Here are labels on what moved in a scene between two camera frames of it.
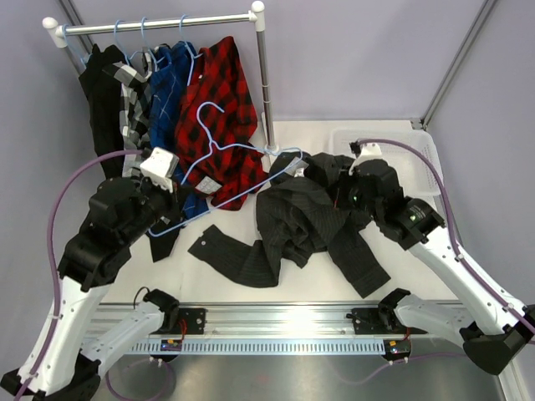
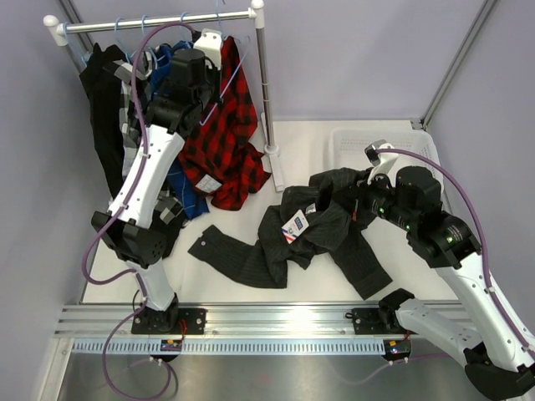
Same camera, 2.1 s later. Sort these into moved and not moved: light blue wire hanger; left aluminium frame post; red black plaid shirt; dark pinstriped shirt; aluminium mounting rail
Moved: light blue wire hanger; dark pinstriped shirt
Not moved: red black plaid shirt; aluminium mounting rail; left aluminium frame post
